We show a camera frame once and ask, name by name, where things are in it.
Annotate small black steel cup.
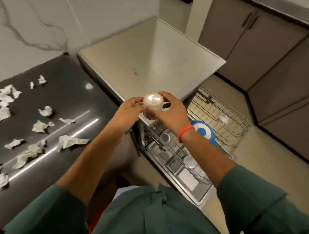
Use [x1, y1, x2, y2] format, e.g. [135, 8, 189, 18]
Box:
[183, 155, 197, 169]

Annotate person's left forearm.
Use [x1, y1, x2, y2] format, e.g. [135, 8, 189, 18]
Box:
[56, 125, 126, 205]

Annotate orange thread wristband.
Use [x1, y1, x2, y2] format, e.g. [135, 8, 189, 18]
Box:
[178, 124, 195, 143]

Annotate person's right forearm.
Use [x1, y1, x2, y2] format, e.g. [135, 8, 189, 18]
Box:
[181, 128, 237, 187]

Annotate blue frying pan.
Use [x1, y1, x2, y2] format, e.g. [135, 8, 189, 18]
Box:
[191, 120, 216, 145]

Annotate wire dish rack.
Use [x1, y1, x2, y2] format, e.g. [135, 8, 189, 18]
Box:
[142, 85, 250, 186]

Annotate green shirt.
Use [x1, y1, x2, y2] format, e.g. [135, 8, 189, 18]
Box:
[5, 165, 309, 234]

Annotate white ceramic mug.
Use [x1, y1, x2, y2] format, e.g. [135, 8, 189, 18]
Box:
[143, 92, 164, 120]

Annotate white paper scraps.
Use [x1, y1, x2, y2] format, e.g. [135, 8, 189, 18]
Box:
[0, 75, 90, 188]

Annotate person's right hand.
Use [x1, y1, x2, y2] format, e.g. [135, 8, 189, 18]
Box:
[151, 91, 191, 138]

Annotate silver dishwasher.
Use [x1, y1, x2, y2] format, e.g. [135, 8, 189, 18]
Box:
[77, 16, 238, 207]

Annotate person's left hand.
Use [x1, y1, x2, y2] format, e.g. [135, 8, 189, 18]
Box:
[110, 96, 146, 139]

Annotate red plastic bucket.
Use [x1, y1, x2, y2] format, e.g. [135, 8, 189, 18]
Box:
[89, 205, 107, 234]

